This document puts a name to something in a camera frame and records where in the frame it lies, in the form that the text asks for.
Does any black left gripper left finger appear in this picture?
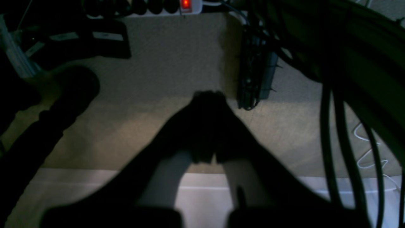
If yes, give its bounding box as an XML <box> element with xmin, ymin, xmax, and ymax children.
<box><xmin>41</xmin><ymin>92</ymin><xmax>215</xmax><ymax>228</ymax></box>

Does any black corrugated cable conduit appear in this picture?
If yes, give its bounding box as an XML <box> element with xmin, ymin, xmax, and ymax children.
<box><xmin>0</xmin><ymin>66</ymin><xmax>100</xmax><ymax>219</ymax></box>

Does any thin white cable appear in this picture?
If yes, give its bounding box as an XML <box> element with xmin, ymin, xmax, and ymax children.
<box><xmin>354</xmin><ymin>123</ymin><xmax>401</xmax><ymax>192</ymax></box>

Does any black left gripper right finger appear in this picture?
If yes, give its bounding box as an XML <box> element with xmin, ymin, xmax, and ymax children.
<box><xmin>212</xmin><ymin>91</ymin><xmax>371</xmax><ymax>228</ymax></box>

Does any white power strip red switch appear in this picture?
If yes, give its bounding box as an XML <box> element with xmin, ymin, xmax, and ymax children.
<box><xmin>82</xmin><ymin>0</ymin><xmax>203</xmax><ymax>19</ymax></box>

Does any black power adapter brick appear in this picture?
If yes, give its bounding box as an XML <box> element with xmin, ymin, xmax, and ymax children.
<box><xmin>237</xmin><ymin>25</ymin><xmax>279</xmax><ymax>110</ymax></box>

